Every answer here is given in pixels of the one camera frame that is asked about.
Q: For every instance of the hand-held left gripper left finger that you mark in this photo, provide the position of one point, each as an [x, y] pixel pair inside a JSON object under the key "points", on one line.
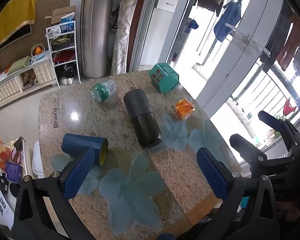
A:
{"points": [[78, 173]]}

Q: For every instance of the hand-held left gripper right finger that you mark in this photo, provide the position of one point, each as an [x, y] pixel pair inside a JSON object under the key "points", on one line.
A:
{"points": [[212, 175]]}

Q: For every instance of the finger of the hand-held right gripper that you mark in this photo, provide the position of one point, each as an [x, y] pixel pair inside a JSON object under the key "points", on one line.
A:
{"points": [[242, 143], [268, 117]]}

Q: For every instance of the blue cup yellow inside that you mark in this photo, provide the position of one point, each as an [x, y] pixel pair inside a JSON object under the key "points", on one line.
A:
{"points": [[83, 146]]}

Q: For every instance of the red hanging cloth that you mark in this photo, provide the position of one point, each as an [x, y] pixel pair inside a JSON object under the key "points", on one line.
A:
{"points": [[288, 108]]}

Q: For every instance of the balcony metal railing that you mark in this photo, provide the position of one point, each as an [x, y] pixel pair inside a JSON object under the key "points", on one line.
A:
{"points": [[267, 90]]}

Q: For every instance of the dark blue booklet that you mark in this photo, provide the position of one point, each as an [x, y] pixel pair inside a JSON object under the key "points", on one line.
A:
{"points": [[13, 171]]}

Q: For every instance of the orange snack packet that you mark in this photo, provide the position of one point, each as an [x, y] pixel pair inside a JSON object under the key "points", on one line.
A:
{"points": [[184, 108]]}

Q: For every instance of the dark red hanging garment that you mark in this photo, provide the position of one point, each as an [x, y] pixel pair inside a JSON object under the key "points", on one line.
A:
{"points": [[290, 43]]}

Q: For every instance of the black cylindrical bottle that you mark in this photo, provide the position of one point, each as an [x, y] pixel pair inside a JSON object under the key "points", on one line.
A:
{"points": [[142, 118]]}

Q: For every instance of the clear jar green lid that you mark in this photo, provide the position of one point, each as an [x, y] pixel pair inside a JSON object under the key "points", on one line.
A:
{"points": [[103, 90]]}

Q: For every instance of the pair of white shoes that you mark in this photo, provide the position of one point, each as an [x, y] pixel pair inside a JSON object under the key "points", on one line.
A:
{"points": [[66, 80]]}

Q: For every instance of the green hexagonal box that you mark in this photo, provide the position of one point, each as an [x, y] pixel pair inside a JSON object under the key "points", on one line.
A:
{"points": [[164, 77]]}

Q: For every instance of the blue hanging garment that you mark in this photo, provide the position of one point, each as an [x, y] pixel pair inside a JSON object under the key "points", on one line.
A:
{"points": [[229, 21]]}

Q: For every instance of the white tufted low cabinet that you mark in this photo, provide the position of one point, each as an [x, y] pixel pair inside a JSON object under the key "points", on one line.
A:
{"points": [[17, 82]]}

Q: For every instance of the small blue hanging cloth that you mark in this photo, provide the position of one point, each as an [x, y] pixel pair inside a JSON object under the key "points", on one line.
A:
{"points": [[192, 25]]}

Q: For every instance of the white metal shelf rack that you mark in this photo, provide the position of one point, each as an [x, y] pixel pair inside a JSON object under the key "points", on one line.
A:
{"points": [[62, 55]]}

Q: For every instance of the green cushion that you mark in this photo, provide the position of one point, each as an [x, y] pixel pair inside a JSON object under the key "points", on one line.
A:
{"points": [[20, 64]]}

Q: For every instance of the fruit basket with oranges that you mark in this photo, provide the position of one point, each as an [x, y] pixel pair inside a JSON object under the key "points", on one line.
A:
{"points": [[37, 50]]}

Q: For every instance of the silver standing air conditioner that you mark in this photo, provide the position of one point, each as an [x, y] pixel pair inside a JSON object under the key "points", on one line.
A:
{"points": [[98, 30]]}

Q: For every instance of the patterned beige curtain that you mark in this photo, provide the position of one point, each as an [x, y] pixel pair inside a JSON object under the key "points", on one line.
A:
{"points": [[123, 27]]}

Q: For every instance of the open cardboard box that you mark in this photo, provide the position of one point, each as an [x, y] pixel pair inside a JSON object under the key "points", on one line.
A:
{"points": [[62, 15]]}

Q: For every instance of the yellow cloth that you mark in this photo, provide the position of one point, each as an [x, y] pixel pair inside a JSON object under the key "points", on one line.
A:
{"points": [[11, 23]]}

